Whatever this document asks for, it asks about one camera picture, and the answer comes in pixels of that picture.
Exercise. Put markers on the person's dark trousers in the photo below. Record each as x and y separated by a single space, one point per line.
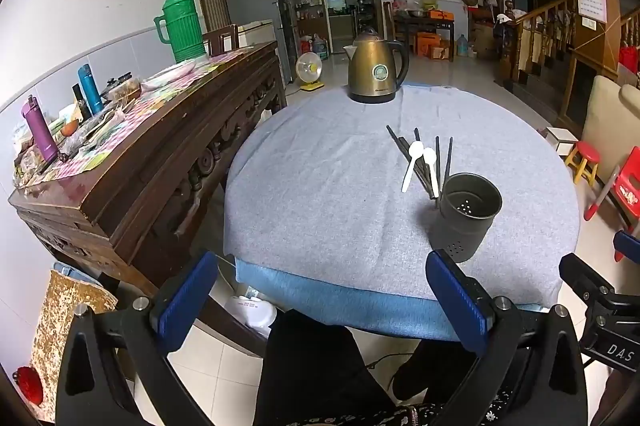
310 371

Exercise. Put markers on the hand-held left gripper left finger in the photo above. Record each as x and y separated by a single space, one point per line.
187 301

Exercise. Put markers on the orange cardboard boxes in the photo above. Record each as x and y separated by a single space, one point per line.
430 44

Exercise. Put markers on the green thermos jug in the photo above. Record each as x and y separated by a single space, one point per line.
182 25

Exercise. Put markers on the red stool with yellow legs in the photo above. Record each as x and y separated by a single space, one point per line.
586 151

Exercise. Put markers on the small white stool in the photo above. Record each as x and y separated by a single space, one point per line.
560 136

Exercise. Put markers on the grey perforated utensil holder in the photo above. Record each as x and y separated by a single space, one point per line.
460 231

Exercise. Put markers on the blue water jug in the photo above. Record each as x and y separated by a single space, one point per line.
463 46

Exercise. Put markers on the gold patterned mat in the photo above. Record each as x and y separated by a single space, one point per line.
60 306

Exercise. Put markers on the wooden stair railing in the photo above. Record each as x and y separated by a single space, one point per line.
540 30

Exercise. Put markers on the dark wooden side table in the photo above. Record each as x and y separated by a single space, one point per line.
407 23

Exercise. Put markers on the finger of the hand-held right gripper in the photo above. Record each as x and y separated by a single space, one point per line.
628 245
585 278

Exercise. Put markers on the carved wooden sideboard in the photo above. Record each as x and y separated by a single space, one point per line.
150 165

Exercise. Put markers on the beige sofa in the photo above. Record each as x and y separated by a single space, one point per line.
605 115

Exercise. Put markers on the teal water bottle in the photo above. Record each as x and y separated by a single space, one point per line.
91 90

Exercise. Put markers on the white floor appliance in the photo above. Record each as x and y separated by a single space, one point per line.
252 313

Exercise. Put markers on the purple water bottle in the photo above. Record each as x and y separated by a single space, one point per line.
41 130

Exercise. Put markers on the white plate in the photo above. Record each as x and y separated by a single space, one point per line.
167 75

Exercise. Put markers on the red plastic chair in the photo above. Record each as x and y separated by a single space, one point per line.
627 193

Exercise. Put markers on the bronze electric kettle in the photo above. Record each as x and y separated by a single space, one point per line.
375 70

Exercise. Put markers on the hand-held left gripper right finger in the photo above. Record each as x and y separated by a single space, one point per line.
455 301

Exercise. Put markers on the small black bottle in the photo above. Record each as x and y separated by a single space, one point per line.
81 101

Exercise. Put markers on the red round object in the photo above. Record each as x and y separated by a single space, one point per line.
29 386

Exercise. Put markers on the pink checkered cloth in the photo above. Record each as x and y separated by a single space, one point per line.
165 100

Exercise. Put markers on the flat orange box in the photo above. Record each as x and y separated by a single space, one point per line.
440 14

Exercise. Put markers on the shelf with bottles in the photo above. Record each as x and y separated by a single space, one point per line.
305 0

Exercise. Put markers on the white chest freezer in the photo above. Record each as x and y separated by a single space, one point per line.
255 33

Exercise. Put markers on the small round fan heater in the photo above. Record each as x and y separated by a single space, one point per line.
308 68

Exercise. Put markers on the white plastic spoon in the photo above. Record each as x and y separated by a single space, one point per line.
429 154
415 150

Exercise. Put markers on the wooden chair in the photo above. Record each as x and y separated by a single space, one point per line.
222 40

